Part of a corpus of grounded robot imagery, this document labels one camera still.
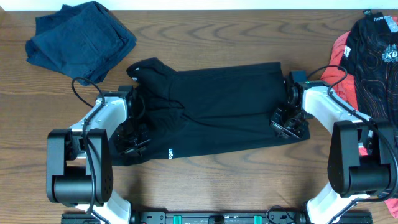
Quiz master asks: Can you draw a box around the plain black t-shirt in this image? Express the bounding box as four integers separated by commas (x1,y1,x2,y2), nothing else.
119,58,298,166

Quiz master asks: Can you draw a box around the navy blue garment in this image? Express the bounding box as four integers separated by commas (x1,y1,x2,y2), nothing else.
25,1,137,85

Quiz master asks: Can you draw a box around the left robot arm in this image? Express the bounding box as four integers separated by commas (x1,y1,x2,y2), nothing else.
46,86,151,223

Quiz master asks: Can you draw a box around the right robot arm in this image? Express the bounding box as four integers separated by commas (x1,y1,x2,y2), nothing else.
270,81,397,223

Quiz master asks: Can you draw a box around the coral red shirt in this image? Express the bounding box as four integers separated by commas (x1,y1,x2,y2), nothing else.
320,17,398,218

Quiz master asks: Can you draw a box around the black shirt with orange pattern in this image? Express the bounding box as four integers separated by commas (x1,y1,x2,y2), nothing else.
340,10,397,139

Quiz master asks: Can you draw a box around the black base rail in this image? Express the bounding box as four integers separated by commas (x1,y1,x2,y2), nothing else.
60,209,373,224

